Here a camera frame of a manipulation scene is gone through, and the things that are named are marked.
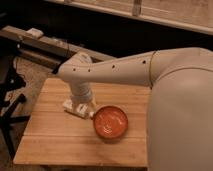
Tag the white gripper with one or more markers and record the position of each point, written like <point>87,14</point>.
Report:
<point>82,110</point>

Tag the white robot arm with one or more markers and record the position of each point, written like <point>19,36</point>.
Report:
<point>180,110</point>

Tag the orange ceramic bowl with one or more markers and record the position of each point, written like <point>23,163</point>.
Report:
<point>110,122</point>

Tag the black tripod stand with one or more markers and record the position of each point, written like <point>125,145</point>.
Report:
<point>9,80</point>

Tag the small white box on beam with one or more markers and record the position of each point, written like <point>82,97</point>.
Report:
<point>35,32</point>

